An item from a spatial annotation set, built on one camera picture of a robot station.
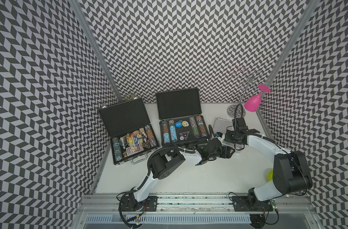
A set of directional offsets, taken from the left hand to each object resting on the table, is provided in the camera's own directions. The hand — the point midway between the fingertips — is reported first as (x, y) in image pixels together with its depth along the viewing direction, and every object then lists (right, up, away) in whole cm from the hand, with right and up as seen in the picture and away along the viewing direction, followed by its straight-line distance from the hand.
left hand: (231, 152), depth 85 cm
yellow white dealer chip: (-28, +16, +14) cm, 35 cm away
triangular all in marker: (-29, +8, +8) cm, 31 cm away
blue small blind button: (-33, +16, +13) cm, 39 cm away
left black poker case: (-67, +15, +11) cm, 69 cm away
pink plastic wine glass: (+14, +29, +3) cm, 33 cm away
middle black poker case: (-31, +21, +14) cm, 40 cm away
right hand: (-1, +6, +6) cm, 8 cm away
